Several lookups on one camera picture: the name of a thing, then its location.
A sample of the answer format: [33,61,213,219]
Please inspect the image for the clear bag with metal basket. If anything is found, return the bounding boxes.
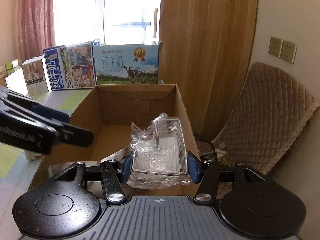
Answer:
[127,113,191,190]

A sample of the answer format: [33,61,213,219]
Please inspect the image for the brown cardboard box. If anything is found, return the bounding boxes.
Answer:
[30,84,199,187]

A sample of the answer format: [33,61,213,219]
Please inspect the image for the white product photo box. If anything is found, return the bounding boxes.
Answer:
[22,55,50,97]

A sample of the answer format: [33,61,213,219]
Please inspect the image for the blue milk carton box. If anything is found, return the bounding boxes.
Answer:
[43,39,99,90]

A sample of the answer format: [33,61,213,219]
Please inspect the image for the cow picture milk box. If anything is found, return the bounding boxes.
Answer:
[93,44,159,85]

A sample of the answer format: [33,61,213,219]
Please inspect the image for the pink curtain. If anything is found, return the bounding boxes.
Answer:
[17,0,55,60]

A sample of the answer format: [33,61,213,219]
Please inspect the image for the double wall socket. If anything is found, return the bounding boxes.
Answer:
[268,37,297,64]

